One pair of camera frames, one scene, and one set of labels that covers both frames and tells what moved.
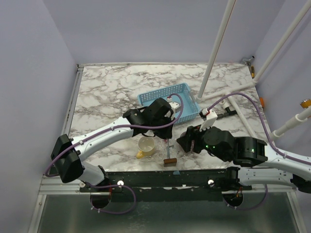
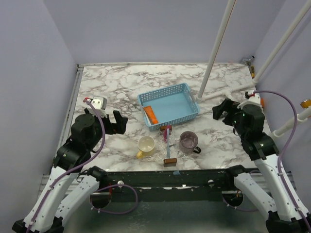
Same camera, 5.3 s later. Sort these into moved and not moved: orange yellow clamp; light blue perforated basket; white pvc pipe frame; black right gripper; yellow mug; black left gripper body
Moved: black right gripper; black left gripper body
Not moved: yellow mug; light blue perforated basket; orange yellow clamp; white pvc pipe frame
